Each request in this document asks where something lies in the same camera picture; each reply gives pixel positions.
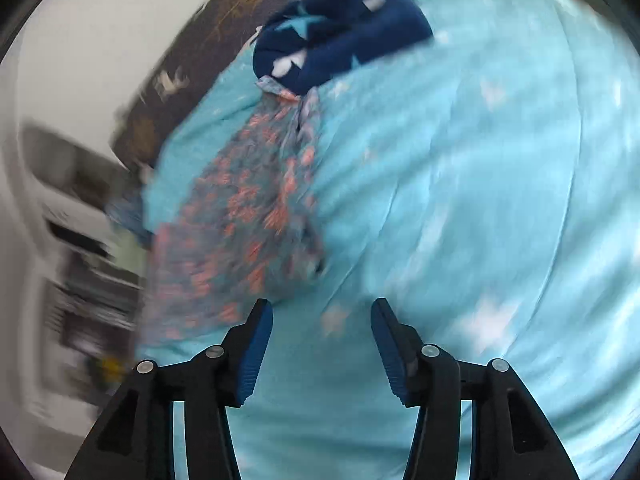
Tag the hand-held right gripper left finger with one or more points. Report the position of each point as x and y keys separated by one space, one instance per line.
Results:
x=255 y=350

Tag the deer print mattress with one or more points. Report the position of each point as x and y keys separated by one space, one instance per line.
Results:
x=200 y=60

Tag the teal quilted blanket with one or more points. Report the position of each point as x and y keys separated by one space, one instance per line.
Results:
x=450 y=185

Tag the teal floral shirt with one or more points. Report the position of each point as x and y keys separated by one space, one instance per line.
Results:
x=240 y=220

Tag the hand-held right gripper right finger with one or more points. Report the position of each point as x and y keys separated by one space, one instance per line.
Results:
x=392 y=355

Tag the navy star fleece garment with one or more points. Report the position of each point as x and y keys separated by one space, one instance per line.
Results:
x=340 y=30

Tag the white shelf unit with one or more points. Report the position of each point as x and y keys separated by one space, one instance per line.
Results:
x=80 y=270

